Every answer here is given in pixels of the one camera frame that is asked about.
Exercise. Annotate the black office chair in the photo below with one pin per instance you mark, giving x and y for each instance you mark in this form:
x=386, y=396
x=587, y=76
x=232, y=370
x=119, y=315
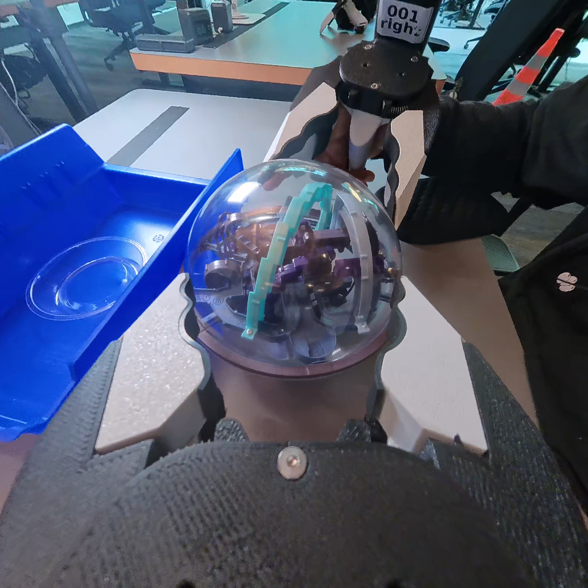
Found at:
x=119, y=18

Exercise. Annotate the long pale desk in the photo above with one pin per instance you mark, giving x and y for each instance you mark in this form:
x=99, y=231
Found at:
x=266, y=50

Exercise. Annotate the clear plastic maze ball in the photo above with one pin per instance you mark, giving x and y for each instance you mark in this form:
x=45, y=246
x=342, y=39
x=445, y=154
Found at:
x=294, y=266

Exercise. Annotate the person's right hand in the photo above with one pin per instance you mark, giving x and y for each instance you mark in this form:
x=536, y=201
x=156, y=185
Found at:
x=340, y=152

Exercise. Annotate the clear plastic ball stand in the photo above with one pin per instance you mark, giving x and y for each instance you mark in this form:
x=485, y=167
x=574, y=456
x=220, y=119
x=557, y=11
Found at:
x=83, y=280

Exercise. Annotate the blue plastic bin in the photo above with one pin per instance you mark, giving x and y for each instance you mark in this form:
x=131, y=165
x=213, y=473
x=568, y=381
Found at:
x=55, y=367

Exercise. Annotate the orange traffic cone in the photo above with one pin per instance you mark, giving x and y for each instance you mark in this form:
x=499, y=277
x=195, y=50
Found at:
x=533, y=64

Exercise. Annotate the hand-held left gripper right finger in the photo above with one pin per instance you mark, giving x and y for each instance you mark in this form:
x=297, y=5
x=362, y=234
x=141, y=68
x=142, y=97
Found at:
x=427, y=386

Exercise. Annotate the black backpack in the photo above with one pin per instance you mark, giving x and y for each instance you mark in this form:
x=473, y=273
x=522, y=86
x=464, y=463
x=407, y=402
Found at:
x=551, y=367

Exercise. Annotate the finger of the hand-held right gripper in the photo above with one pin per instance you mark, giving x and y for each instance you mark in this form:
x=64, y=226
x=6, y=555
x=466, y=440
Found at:
x=308, y=129
x=413, y=156

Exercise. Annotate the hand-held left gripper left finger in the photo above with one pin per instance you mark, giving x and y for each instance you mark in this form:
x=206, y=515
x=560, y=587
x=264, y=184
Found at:
x=152, y=395

